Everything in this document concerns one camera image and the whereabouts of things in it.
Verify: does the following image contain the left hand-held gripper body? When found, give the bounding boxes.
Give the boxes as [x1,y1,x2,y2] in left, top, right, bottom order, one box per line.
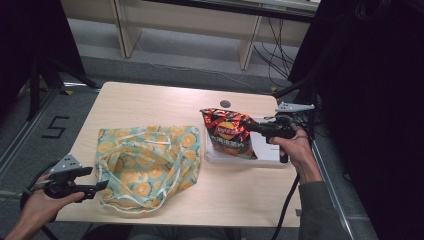
[44,153,95,200]

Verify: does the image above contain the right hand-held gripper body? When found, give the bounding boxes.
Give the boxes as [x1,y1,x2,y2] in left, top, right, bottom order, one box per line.
[262,101,316,145]

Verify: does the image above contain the white plastic tray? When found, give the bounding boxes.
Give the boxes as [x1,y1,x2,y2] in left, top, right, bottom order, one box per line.
[203,115,292,169]

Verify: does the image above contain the red and black chip bag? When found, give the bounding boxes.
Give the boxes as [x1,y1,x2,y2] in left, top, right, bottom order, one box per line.
[199,107,259,161]

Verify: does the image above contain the orange-print green tote bag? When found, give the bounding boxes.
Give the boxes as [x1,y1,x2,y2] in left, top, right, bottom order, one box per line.
[94,124,202,215]

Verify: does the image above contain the person's left hand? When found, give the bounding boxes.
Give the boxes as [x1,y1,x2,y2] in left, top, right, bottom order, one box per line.
[20,173,86,233]

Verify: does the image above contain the person's right hand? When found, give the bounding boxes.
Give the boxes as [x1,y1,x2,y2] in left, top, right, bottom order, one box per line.
[268,127,324,185]

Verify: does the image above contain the black metal stand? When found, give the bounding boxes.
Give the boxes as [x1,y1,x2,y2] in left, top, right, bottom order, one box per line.
[25,54,102,122]
[272,74,323,141]

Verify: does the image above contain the black curtain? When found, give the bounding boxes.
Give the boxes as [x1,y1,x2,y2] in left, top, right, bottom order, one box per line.
[0,0,87,121]
[287,0,424,240]

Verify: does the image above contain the light wooden desk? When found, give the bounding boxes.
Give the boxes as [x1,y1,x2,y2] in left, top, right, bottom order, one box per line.
[61,0,322,72]

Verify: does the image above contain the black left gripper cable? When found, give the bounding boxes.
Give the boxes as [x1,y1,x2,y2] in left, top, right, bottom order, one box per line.
[19,161,59,214]

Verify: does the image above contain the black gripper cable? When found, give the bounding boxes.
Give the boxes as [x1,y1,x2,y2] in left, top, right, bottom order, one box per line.
[270,174,302,240]
[19,161,59,214]

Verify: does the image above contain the aluminium floor rail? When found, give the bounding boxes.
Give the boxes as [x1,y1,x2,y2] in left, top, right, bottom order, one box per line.
[0,87,63,179]
[304,131,355,240]

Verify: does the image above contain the black hanging cables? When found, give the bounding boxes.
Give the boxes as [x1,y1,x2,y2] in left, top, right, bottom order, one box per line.
[252,17,298,88]

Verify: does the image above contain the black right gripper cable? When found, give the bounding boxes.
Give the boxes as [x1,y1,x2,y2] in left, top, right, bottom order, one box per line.
[270,174,302,240]

